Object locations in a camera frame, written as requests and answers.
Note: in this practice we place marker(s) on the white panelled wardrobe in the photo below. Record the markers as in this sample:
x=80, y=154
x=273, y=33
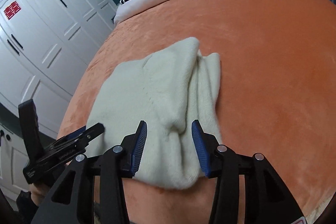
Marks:
x=46, y=46

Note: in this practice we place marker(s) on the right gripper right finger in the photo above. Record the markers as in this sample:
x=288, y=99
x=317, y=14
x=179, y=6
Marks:
x=267, y=198

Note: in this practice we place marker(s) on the person's hand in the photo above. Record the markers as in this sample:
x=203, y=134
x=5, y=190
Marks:
x=40, y=190

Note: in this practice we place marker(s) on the orange plush bed blanket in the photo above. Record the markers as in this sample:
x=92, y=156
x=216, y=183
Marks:
x=277, y=92

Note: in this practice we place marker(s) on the cream knitted sweater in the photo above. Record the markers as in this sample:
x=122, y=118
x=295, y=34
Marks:
x=168, y=89

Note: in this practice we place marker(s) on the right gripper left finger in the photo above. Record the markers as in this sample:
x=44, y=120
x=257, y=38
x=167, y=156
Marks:
x=70, y=199

